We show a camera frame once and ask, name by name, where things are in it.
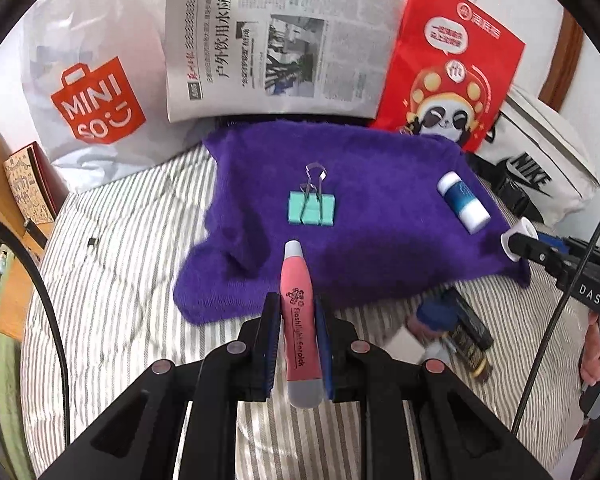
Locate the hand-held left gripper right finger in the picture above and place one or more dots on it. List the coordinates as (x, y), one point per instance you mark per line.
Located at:
(325, 347)

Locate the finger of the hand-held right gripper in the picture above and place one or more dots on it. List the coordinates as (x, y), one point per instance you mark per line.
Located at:
(555, 241)
(532, 255)

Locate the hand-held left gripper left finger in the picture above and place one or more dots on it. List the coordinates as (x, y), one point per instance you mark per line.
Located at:
(272, 342)

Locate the white tape roll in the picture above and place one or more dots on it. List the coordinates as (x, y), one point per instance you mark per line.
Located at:
(510, 244)

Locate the pink flashlight pen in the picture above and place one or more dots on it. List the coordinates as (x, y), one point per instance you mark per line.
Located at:
(300, 320)

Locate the white charger plug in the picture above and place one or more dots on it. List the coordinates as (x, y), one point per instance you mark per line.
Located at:
(405, 347)

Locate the small blue bottle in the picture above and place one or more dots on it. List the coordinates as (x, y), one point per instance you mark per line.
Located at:
(436, 314)

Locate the blue and white bottle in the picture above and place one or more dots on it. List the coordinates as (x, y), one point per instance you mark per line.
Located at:
(461, 199)

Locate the white waist bag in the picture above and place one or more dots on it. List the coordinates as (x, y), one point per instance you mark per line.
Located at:
(540, 135)

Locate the purple towel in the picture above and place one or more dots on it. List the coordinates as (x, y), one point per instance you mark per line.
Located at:
(380, 240)

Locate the teal binder clip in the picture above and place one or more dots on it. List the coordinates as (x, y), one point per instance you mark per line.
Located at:
(312, 210)

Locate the striped bed quilt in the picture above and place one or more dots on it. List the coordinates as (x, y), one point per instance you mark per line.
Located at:
(130, 285)

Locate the red paper bag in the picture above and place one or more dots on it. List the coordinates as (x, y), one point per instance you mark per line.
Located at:
(430, 60)

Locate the wooden bedside table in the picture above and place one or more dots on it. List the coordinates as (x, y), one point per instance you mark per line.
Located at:
(17, 305)

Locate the red book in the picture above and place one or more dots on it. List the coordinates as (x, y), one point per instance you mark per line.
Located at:
(57, 187)

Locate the green sheet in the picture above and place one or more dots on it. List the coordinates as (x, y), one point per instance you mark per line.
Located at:
(5, 400)

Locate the small clear bottle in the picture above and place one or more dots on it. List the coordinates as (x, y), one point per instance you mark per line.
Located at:
(1, 263)

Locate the patterned notebook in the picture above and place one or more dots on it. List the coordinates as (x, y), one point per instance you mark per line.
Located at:
(27, 185)

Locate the folded newspaper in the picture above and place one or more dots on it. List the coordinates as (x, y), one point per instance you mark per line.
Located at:
(280, 35)

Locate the white plastic shopping bag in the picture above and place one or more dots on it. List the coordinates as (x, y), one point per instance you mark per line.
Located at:
(105, 35)

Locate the brown wooden frame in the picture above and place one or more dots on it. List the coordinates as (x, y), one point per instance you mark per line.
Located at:
(562, 60)

